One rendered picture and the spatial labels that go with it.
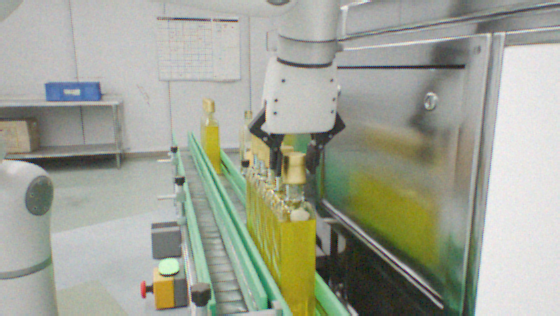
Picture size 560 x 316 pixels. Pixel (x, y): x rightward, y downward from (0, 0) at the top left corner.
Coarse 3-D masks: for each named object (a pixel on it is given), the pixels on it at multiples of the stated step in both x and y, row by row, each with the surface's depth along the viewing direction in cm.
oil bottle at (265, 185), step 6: (264, 180) 76; (258, 186) 77; (264, 186) 74; (270, 186) 74; (258, 192) 77; (264, 192) 74; (258, 198) 77; (258, 204) 77; (258, 210) 77; (258, 216) 78; (258, 222) 78; (258, 228) 78; (258, 234) 79; (258, 240) 79; (258, 246) 79
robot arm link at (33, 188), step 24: (0, 168) 60; (24, 168) 61; (0, 192) 58; (24, 192) 59; (48, 192) 63; (0, 216) 58; (24, 216) 60; (48, 216) 64; (0, 240) 59; (24, 240) 61; (48, 240) 65; (0, 264) 60; (24, 264) 62; (48, 264) 65
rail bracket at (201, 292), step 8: (192, 288) 55; (200, 288) 55; (208, 288) 55; (192, 296) 55; (200, 296) 54; (208, 296) 55; (200, 304) 55; (272, 304) 60; (192, 312) 57; (200, 312) 56; (208, 312) 57; (256, 312) 58; (264, 312) 59; (272, 312) 59; (280, 312) 58
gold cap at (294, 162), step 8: (288, 152) 65; (296, 152) 65; (288, 160) 62; (296, 160) 62; (304, 160) 63; (288, 168) 63; (296, 168) 62; (304, 168) 63; (288, 176) 63; (296, 176) 63; (304, 176) 64; (296, 184) 63
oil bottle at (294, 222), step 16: (288, 208) 63; (304, 208) 63; (288, 224) 63; (304, 224) 64; (288, 240) 63; (304, 240) 64; (288, 256) 64; (304, 256) 65; (288, 272) 64; (304, 272) 65; (288, 288) 65; (304, 288) 66; (288, 304) 66; (304, 304) 66
